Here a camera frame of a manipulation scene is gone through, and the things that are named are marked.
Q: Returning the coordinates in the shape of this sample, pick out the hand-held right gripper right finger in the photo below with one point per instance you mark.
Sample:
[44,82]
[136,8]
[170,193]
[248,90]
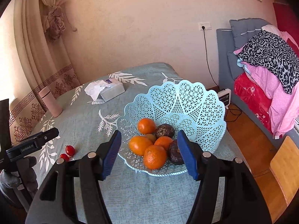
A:
[186,156]

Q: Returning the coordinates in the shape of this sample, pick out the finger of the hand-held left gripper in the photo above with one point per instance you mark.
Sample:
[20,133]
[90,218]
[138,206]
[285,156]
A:
[46,135]

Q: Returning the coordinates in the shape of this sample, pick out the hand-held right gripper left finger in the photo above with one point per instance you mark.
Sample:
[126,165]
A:
[112,154]

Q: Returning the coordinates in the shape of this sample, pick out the dark purple passion fruit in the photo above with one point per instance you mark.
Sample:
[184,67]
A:
[165,130]
[175,155]

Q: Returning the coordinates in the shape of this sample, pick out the red cherry tomato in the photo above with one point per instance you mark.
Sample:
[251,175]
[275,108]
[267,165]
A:
[69,149]
[64,157]

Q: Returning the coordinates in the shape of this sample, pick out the orange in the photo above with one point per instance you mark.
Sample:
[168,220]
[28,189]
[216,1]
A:
[154,157]
[140,145]
[146,126]
[163,142]

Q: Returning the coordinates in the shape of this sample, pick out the brown kiwi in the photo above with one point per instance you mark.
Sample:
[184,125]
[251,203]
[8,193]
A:
[150,137]

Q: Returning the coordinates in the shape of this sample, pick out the light blue lattice plastic basket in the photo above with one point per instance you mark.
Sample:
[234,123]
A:
[198,112]

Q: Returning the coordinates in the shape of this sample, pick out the person's left hand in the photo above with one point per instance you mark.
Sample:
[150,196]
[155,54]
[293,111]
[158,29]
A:
[23,177]

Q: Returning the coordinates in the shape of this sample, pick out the pink thermos bottle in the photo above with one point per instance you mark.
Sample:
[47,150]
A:
[50,102]

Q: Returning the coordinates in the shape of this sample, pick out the grey tissue box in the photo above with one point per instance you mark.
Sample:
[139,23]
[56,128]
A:
[112,89]

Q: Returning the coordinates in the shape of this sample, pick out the white tissue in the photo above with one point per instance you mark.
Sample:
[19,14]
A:
[94,88]

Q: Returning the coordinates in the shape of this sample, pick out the beige patterned curtain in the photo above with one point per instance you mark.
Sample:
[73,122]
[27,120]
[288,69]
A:
[28,63]

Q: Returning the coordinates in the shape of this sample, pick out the white space heater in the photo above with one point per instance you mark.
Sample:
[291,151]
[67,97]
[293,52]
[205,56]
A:
[224,96]

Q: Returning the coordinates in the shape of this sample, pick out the red floral blanket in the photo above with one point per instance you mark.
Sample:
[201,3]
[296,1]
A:
[252,95]

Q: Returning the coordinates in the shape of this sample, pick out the wooden stool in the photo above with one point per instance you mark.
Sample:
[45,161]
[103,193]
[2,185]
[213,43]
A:
[285,165]

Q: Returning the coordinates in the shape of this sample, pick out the grey sofa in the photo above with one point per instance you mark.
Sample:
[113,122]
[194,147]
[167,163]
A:
[224,58]

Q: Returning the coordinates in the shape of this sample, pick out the pile of clothes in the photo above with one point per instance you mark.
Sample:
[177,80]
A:
[264,79]

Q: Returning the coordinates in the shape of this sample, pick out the curtain tieback tassel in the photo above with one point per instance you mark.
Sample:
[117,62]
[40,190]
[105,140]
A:
[53,21]

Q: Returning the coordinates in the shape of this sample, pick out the leopard print cloth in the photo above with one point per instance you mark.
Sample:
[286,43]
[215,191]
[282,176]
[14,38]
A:
[271,51]

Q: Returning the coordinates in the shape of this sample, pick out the grey cushion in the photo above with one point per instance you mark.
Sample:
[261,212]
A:
[245,28]

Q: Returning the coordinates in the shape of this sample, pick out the red cloth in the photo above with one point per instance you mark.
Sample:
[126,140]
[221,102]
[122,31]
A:
[285,16]

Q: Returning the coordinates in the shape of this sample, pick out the white wall socket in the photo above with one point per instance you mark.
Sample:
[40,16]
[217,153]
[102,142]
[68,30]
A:
[205,26]

